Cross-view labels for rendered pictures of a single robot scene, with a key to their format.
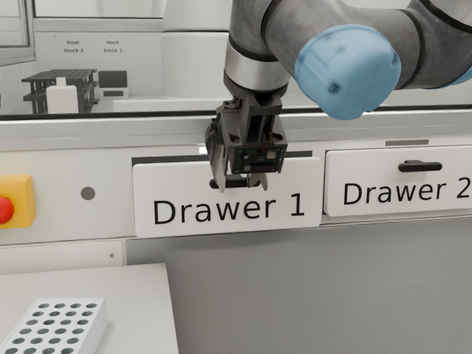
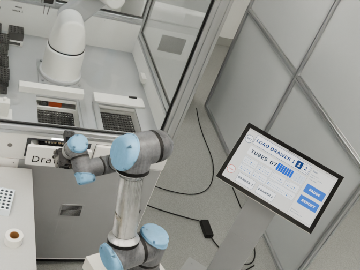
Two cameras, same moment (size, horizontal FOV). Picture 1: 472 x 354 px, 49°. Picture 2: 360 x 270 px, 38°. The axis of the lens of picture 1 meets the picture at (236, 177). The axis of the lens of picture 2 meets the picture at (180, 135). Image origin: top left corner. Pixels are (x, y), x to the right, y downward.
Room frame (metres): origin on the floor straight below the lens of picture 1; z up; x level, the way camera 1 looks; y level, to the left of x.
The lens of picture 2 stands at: (-1.11, 0.10, 2.47)
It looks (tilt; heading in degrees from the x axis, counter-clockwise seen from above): 34 degrees down; 343
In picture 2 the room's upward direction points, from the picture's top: 23 degrees clockwise
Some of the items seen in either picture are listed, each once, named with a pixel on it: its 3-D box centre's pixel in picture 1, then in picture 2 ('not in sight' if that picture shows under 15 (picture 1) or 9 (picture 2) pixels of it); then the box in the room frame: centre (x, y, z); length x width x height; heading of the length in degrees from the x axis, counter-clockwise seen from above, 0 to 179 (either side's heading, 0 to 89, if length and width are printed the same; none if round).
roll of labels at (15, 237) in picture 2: not in sight; (13, 238); (0.33, 0.12, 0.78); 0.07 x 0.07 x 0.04
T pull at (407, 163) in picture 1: (416, 165); not in sight; (0.84, -0.30, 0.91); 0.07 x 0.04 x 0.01; 101
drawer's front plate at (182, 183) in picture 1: (230, 196); (58, 157); (0.77, 0.01, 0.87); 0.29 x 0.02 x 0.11; 101
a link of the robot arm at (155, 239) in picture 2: not in sight; (150, 244); (0.23, -0.38, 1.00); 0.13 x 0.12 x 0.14; 122
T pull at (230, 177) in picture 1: (233, 180); not in sight; (0.74, 0.00, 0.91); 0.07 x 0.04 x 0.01; 101
